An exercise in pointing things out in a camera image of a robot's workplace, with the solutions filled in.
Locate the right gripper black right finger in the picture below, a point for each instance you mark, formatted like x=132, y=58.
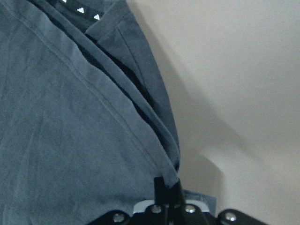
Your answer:
x=177, y=197

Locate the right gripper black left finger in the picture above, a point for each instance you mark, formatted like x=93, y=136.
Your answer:
x=161, y=194

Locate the black printed t-shirt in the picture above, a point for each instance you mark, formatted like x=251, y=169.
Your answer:
x=85, y=120

